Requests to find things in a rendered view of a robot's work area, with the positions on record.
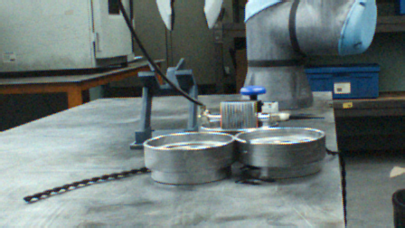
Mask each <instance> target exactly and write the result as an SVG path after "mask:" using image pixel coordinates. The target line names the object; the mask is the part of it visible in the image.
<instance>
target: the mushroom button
mask: <svg viewBox="0 0 405 228"><path fill-rule="evenodd" d="M265 93H266V89H265V88H264V87H263V86H255V85H254V86H246V87H244V88H242V89H241V90H240V95H250V100H258V95H263V94H265Z"/></svg>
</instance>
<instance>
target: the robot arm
mask: <svg viewBox="0 0 405 228"><path fill-rule="evenodd" d="M156 1H157V6H158V9H159V11H160V14H161V15H162V19H163V20H164V22H165V25H166V27H167V28H168V29H169V30H170V31H173V30H174V19H175V13H174V0H156ZM222 1H223V0H205V3H204V10H203V11H204V17H205V21H206V23H207V26H208V29H212V28H213V27H214V23H215V22H216V20H217V18H218V17H219V12H220V10H221V4H222ZM376 15H377V9H376V6H375V0H249V2H248V3H247V4H246V19H245V20H244V23H245V24H246V37H247V55H248V74H247V76H246V80H245V82H244V87H246V86H254V85H255V86H263V87H264V88H265V89H266V93H265V94H263V95H258V100H261V101H263V102H272V101H275V102H278V110H293V109H303V108H308V107H311V106H313V92H312V91H311V88H310V86H309V83H308V79H307V76H306V73H305V71H304V64H303V56H304V55H341V56H345V55H347V54H361V53H363V52H364V51H365V50H367V49H368V48H369V47H368V46H369V45H370V44H371V42H372V38H373V35H374V32H375V24H376Z"/></svg>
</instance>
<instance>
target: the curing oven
mask: <svg viewBox="0 0 405 228"><path fill-rule="evenodd" d="M122 4H123V6H124V7H125V9H126V13H127V16H128V17H129V20H130V23H131V24H132V25H133V20H134V8H133V0H122ZM134 52H135V51H134V39H133V35H132V33H131V32H130V31H129V28H128V26H127V24H126V22H125V19H124V16H123V15H122V13H121V10H120V8H119V7H118V2H117V0H0V72H2V73H3V79H7V78H10V71H40V70H48V71H49V70H64V69H87V74H95V72H94V68H98V67H102V66H107V65H110V64H114V63H119V62H121V67H127V62H132V61H134V60H135V55H134Z"/></svg>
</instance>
